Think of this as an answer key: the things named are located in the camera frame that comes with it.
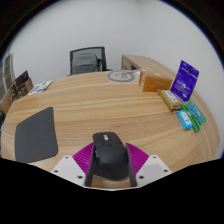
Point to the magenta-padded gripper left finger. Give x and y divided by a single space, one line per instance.
68 168

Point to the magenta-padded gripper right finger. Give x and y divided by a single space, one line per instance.
151 168

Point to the black computer mouse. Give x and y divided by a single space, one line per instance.
110 156

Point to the dark grey mouse pad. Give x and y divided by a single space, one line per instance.
36 136

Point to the small blue packet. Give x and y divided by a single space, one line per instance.
184 120

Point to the green packet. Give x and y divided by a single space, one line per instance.
197 115

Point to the yellow wrapped packet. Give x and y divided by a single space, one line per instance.
169 98

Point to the white green printed leaflet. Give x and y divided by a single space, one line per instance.
40 87

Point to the purple standing card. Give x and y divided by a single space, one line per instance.
185 81

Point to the brown cardboard box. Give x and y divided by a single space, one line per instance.
14 91

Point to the black printed cardboard box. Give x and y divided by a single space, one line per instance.
24 82

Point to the wooden side cabinet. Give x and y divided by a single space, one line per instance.
146 63

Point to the grey backpack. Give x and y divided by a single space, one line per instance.
85 63

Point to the wooden shelf unit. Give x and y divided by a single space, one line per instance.
6 80

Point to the black mesh office chair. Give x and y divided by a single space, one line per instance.
102 55

